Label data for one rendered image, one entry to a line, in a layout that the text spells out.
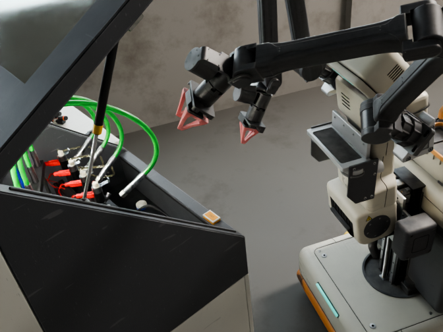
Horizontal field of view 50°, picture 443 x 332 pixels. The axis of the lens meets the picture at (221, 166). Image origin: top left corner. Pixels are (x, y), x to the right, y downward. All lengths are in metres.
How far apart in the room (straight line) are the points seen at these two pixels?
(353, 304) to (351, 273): 0.16
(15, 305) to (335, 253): 1.54
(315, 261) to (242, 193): 0.95
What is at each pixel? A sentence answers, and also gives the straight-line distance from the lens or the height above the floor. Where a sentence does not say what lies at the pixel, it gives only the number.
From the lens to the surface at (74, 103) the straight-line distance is 1.21.
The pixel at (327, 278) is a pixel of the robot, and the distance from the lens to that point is 2.18.
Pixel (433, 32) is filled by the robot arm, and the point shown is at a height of 1.58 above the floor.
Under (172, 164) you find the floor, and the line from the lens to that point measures 3.37.
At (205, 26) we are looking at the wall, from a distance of 3.62.
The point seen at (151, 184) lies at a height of 0.92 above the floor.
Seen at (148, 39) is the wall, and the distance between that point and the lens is 3.55.
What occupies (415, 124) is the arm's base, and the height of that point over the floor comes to 1.23.
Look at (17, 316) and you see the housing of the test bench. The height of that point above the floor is 1.16.
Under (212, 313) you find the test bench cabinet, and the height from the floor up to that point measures 0.73.
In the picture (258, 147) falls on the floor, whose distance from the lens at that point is 3.43.
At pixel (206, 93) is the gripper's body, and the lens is 1.15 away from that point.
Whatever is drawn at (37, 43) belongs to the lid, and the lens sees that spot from 1.04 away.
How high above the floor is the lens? 1.94
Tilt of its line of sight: 36 degrees down
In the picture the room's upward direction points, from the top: 7 degrees counter-clockwise
